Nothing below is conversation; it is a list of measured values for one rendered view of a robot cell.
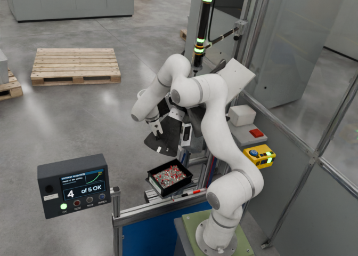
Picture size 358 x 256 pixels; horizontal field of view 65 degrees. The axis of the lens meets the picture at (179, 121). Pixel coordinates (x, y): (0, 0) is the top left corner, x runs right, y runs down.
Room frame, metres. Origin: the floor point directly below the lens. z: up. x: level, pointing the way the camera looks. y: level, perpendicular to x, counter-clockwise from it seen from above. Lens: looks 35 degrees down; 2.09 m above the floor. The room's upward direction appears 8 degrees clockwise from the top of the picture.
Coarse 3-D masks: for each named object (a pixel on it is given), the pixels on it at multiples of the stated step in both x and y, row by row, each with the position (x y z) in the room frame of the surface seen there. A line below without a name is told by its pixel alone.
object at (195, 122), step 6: (192, 108) 1.40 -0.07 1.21; (198, 108) 1.40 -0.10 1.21; (204, 108) 1.41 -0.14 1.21; (192, 114) 1.34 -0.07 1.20; (198, 114) 1.34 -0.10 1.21; (204, 114) 1.34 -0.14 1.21; (192, 120) 1.29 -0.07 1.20; (198, 120) 1.29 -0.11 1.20; (228, 120) 1.28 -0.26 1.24; (192, 126) 1.25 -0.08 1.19; (198, 126) 1.24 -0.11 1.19; (198, 132) 1.21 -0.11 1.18
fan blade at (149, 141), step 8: (168, 120) 1.40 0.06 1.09; (176, 120) 1.41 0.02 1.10; (168, 128) 1.37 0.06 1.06; (176, 128) 1.38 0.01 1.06; (152, 136) 1.34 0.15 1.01; (168, 136) 1.34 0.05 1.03; (176, 136) 1.34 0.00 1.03; (152, 144) 1.30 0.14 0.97; (160, 144) 1.30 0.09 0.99; (168, 144) 1.30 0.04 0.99; (176, 144) 1.30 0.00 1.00; (160, 152) 1.26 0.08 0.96; (168, 152) 1.26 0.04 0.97; (176, 152) 1.26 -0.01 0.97
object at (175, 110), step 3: (174, 108) 1.47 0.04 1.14; (171, 111) 1.45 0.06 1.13; (174, 111) 1.45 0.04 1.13; (177, 111) 1.46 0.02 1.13; (180, 111) 1.46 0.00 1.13; (183, 111) 1.46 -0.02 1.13; (171, 114) 1.44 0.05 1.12; (174, 114) 1.44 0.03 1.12; (180, 114) 1.45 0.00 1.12; (183, 114) 1.45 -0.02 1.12; (174, 117) 1.43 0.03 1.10; (177, 117) 1.43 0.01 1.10; (180, 117) 1.44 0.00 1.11; (180, 120) 1.42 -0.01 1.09
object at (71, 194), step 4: (72, 188) 0.72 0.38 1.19; (76, 188) 0.73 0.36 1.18; (64, 192) 0.71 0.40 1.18; (68, 192) 0.71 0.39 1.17; (72, 192) 0.72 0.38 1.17; (76, 192) 0.72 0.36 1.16; (64, 196) 0.70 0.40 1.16; (68, 196) 0.71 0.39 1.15; (72, 196) 0.71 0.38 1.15; (76, 196) 0.72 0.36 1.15; (64, 200) 0.70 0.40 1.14
